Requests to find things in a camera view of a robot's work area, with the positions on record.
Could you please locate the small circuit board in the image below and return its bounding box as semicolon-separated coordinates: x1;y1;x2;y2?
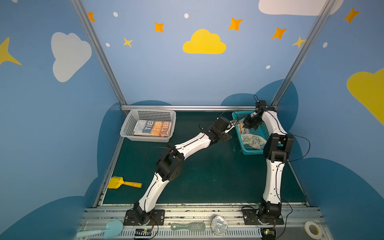
261;228;277;240
133;228;153;240

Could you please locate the white perforated plastic basket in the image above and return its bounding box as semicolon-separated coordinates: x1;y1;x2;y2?
120;109;177;143

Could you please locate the aluminium frame post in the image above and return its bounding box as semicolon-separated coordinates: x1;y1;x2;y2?
71;0;127;106
271;0;337;106

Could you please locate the right small circuit board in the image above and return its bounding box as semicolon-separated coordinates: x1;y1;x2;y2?
261;228;277;240

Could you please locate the teal perforated plastic basket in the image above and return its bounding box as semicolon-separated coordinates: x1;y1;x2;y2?
232;111;271;155

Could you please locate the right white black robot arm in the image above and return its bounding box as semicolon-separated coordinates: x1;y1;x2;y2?
244;107;294;225

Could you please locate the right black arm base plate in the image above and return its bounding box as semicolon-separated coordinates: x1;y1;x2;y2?
241;208;285;225

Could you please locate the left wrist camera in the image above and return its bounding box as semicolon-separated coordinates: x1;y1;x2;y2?
215;117;231;132

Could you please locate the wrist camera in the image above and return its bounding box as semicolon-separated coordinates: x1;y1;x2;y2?
255;100;268;112
215;117;231;132

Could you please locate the aluminium frame left post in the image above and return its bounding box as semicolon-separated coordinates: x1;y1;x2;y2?
71;0;127;106

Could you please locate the cream rabbit lettered towel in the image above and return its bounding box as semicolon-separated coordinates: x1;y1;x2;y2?
134;120;173;137

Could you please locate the yellow plastic scoop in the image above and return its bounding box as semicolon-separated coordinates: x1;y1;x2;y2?
107;177;143;189

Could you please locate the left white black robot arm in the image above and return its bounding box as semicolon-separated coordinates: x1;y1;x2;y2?
133;122;235;225

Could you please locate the left small circuit board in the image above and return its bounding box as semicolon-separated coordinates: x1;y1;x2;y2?
133;228;153;240

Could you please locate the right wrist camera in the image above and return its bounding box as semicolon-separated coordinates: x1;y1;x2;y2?
255;100;268;112

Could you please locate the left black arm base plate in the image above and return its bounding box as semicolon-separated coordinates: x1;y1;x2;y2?
123;209;165;226

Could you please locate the blue patterned towel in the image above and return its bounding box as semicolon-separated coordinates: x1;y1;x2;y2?
241;131;267;151

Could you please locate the green plastic brush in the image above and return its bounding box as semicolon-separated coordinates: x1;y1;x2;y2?
171;222;206;232

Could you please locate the aluminium front rail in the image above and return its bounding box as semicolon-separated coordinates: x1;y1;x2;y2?
75;204;333;240

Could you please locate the aluminium frame right post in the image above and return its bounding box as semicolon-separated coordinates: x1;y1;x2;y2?
271;0;337;106

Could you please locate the white tape roll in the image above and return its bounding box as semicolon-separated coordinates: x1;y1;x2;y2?
304;221;323;240

